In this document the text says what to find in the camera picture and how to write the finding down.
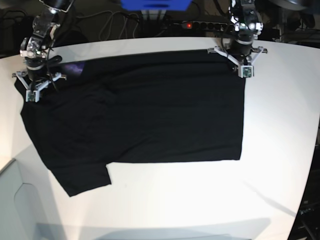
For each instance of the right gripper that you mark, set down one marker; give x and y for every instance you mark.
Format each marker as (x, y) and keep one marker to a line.
(37, 75)

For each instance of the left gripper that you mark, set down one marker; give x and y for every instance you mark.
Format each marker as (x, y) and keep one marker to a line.
(239, 51)

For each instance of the black T-shirt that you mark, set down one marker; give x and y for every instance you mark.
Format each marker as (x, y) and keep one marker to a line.
(183, 106)

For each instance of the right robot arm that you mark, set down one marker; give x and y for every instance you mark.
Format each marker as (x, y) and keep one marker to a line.
(35, 49)

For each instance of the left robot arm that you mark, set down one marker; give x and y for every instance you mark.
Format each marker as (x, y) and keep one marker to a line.
(244, 19)

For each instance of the black power strip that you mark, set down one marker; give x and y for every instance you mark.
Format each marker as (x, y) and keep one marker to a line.
(206, 26)

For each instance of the blue plastic bin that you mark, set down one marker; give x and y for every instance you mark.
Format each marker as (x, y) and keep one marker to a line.
(170, 5)

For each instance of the grey cabinet at lower left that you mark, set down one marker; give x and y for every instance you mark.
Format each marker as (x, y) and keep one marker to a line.
(22, 215)

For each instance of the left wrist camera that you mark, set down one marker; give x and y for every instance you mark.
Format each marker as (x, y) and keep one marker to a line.
(246, 71)

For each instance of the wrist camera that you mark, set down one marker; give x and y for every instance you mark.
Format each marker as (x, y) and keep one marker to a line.
(32, 96)
(246, 71)

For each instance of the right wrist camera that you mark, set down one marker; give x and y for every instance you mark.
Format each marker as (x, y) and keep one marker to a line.
(32, 96)

